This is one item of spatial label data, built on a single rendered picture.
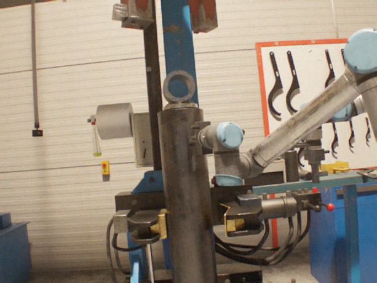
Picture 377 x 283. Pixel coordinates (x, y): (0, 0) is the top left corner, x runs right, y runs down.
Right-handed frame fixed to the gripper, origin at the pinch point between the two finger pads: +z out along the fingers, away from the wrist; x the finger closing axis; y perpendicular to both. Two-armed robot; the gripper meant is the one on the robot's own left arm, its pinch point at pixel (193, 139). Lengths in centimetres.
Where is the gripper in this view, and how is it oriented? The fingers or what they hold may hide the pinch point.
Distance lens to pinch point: 135.3
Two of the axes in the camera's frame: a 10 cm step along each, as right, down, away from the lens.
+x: 0.9, 10.0, -0.2
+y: -9.2, 0.7, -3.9
